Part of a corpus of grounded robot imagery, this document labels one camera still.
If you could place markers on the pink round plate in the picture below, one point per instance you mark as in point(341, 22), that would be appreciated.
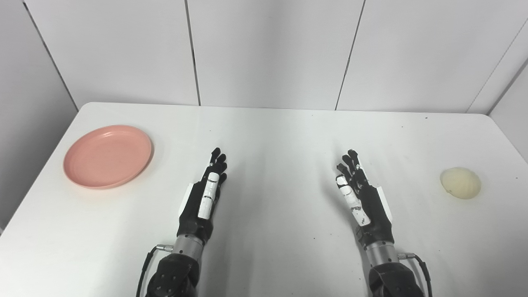
point(107, 156)

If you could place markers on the cream steamed bun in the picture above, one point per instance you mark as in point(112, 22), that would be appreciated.
point(460, 182)

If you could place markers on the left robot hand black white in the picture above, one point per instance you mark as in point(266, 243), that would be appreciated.
point(194, 206)

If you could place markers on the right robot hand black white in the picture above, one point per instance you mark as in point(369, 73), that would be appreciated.
point(371, 206)

